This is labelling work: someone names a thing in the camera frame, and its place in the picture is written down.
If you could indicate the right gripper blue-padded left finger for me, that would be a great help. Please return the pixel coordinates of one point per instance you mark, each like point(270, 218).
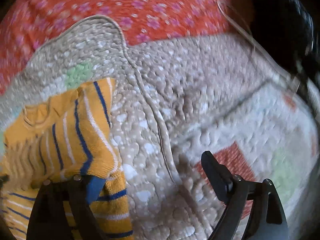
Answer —
point(81, 194)

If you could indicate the red floral bedsheet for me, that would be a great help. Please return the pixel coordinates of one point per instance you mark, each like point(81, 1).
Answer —
point(28, 24)

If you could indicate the yellow striped knit sweater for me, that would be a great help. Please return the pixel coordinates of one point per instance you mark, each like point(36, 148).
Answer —
point(47, 146)

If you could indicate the black bag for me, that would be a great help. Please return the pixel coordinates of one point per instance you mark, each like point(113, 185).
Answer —
point(289, 31)

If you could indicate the quilted heart-pattern blanket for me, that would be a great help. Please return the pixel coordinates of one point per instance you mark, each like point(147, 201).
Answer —
point(175, 99)

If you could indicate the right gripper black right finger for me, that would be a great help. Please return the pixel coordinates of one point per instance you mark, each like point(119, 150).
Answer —
point(230, 189)

